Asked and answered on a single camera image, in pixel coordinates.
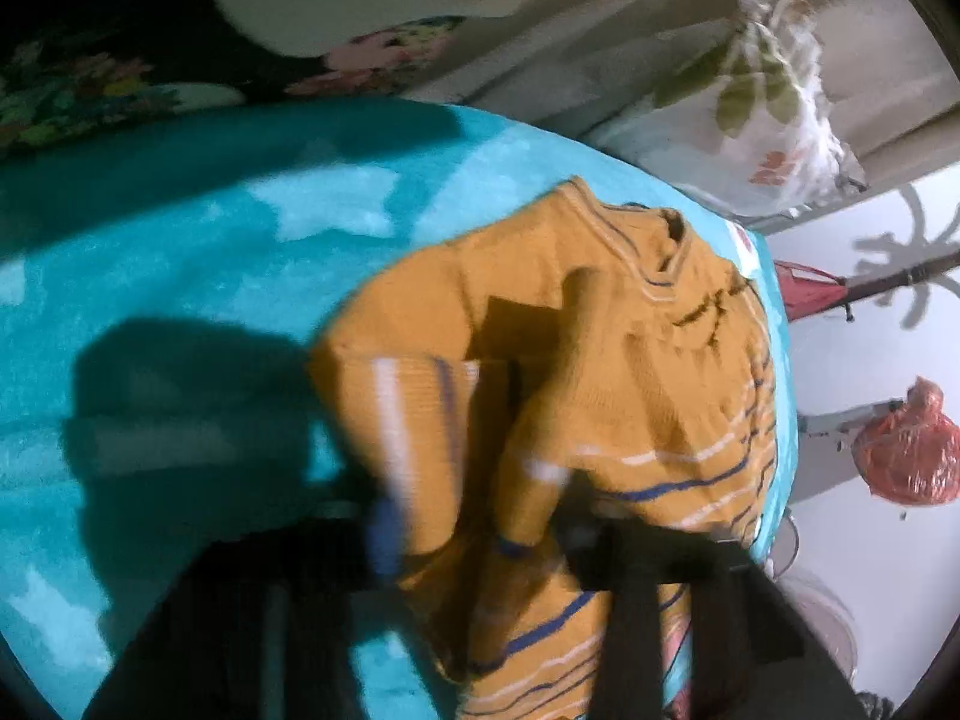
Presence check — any orange plastic bag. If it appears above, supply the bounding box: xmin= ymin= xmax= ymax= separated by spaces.
xmin=853 ymin=377 xmax=960 ymax=506

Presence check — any orange striped sweater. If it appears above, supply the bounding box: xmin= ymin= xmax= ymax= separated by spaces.
xmin=306 ymin=176 xmax=777 ymax=720

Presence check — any white leaf-print pillow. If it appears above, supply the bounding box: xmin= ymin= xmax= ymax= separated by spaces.
xmin=585 ymin=0 xmax=867 ymax=218

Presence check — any dark floral pillow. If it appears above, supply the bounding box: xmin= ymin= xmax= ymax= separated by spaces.
xmin=0 ymin=0 xmax=470 ymax=158

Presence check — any turquoise star-print blanket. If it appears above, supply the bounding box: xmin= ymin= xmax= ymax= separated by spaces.
xmin=0 ymin=99 xmax=797 ymax=720

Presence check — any red cloth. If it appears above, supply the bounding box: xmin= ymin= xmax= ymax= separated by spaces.
xmin=772 ymin=259 xmax=848 ymax=323

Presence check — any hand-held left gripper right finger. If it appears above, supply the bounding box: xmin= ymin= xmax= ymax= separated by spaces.
xmin=561 ymin=514 xmax=856 ymax=720

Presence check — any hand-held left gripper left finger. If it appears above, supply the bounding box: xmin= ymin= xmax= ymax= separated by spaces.
xmin=84 ymin=499 xmax=410 ymax=720

